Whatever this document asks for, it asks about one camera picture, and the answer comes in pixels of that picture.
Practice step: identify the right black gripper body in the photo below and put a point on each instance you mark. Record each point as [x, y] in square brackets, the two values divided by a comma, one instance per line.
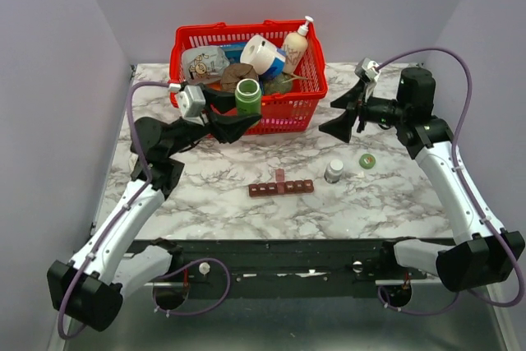
[385, 111]

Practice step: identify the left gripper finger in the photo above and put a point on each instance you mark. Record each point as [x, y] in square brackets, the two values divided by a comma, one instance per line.
[220, 101]
[228, 129]

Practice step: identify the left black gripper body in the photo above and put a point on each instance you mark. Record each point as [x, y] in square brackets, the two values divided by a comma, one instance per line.
[188, 133]

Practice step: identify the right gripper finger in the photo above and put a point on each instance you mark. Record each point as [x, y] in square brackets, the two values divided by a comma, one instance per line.
[341, 127]
[351, 97]

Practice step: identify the green supplement bottle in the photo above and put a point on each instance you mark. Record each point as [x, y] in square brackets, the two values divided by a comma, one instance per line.
[248, 97]

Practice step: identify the brown weekly pill organizer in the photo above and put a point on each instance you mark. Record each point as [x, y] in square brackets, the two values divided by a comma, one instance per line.
[280, 186]

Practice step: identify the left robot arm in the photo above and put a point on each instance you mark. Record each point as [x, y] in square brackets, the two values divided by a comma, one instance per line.
[92, 286]

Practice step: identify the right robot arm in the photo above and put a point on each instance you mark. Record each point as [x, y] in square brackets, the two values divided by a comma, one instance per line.
[483, 248]

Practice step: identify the brown round paper package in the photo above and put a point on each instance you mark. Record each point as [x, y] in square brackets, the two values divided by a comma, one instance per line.
[234, 73]

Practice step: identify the grey cartoon snack bag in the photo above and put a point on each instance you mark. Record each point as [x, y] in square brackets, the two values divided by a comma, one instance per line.
[204, 64]

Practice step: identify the white cap vitamin bottle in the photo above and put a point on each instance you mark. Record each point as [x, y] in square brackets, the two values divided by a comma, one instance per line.
[334, 170]

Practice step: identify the white toilet paper roll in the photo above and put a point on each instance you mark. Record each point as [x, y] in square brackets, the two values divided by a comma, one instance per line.
[264, 56]

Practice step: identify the cream pump lotion bottle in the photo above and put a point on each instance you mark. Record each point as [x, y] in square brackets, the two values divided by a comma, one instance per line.
[295, 45]

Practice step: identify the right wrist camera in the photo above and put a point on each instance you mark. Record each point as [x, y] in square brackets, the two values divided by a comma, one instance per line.
[366, 71]

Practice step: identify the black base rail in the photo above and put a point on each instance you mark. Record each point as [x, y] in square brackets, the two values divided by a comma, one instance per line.
[278, 268]

